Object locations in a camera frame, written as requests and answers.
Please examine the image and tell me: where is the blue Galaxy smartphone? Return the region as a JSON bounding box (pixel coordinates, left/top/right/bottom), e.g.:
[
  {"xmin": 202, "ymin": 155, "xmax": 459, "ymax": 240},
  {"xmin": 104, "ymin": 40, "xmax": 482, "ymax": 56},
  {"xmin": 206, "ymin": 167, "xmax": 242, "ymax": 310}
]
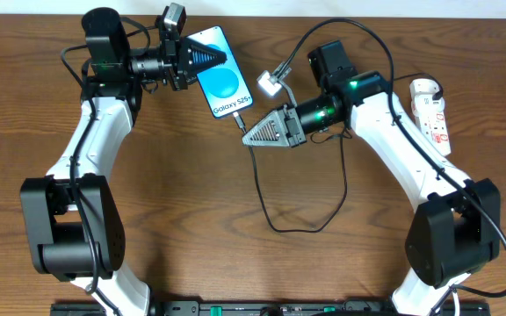
[{"xmin": 189, "ymin": 25, "xmax": 253, "ymax": 119}]

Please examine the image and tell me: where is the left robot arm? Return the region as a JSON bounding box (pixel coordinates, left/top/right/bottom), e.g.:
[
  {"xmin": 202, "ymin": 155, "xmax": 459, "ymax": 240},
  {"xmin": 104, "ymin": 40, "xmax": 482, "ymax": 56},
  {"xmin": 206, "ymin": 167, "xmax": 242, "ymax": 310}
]
[{"xmin": 19, "ymin": 3, "xmax": 227, "ymax": 315}]

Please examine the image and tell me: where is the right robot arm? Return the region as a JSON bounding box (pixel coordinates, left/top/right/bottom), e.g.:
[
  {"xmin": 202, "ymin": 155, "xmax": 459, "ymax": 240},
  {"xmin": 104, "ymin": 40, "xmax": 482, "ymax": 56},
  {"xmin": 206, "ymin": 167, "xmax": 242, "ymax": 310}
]
[{"xmin": 242, "ymin": 40, "xmax": 501, "ymax": 315}]

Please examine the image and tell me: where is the white power strip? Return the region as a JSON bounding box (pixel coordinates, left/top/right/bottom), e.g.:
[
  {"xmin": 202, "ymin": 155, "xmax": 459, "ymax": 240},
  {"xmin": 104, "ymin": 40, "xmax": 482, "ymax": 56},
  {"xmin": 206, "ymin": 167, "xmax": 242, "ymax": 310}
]
[{"xmin": 409, "ymin": 78, "xmax": 451, "ymax": 156}]

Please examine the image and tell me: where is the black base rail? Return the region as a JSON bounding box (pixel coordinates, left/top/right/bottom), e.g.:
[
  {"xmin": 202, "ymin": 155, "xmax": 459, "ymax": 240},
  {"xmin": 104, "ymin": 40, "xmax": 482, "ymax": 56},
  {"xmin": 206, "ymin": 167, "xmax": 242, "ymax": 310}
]
[{"xmin": 49, "ymin": 299, "xmax": 491, "ymax": 316}]

